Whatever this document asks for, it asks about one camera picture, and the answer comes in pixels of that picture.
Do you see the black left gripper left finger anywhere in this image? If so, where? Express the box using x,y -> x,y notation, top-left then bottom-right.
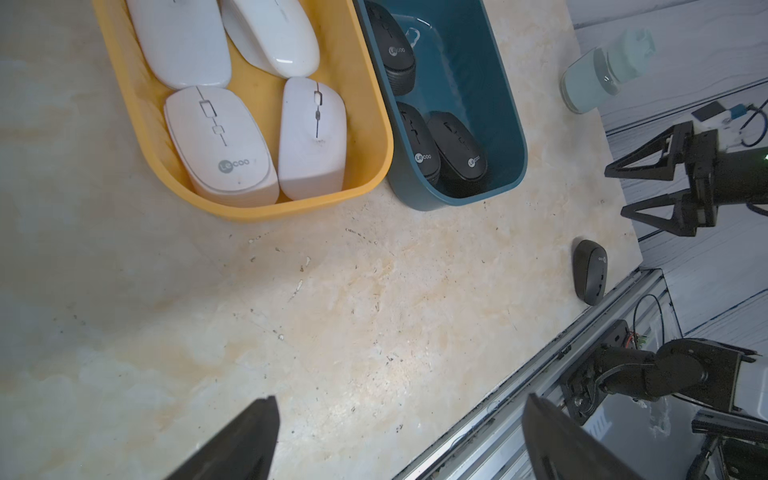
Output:
167,396 -> 280,479

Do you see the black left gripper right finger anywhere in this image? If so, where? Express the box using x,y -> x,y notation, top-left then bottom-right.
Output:
522,394 -> 641,480

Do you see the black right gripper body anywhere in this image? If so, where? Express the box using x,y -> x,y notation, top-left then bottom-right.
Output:
683,130 -> 767,228

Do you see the black mouse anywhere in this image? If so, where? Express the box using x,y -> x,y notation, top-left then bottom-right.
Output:
572,239 -> 608,306
397,102 -> 441,186
365,1 -> 416,96
427,111 -> 488,189

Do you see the white mouse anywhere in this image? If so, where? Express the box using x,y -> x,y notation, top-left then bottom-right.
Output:
220,0 -> 320,79
164,86 -> 280,208
126,0 -> 232,90
278,77 -> 347,200

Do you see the teal plastic storage box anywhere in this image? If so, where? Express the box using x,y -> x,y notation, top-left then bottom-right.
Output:
355,1 -> 527,211

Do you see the yellow plastic storage box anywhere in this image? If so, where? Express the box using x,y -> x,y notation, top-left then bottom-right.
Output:
93,1 -> 394,223

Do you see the glass jar with mint lid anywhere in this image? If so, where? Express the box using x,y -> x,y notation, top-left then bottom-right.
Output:
560,28 -> 656,114

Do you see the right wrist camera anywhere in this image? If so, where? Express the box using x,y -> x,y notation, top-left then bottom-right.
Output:
690,101 -> 767,151

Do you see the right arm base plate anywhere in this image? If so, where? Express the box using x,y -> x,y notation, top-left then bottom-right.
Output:
557,319 -> 631,426

